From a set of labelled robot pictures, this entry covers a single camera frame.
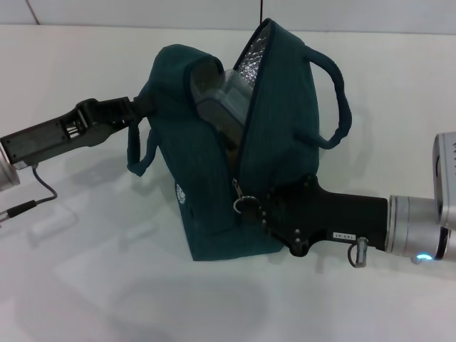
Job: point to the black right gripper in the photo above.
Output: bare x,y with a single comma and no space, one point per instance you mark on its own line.
335,217

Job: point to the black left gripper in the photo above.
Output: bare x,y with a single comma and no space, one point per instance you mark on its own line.
46,135

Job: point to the dark teal lunch bag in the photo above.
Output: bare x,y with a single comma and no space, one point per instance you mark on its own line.
285,135

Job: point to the clear blue-rimmed food container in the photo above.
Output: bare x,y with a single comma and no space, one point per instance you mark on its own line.
224,96

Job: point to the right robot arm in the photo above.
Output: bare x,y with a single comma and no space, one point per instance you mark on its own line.
413,228

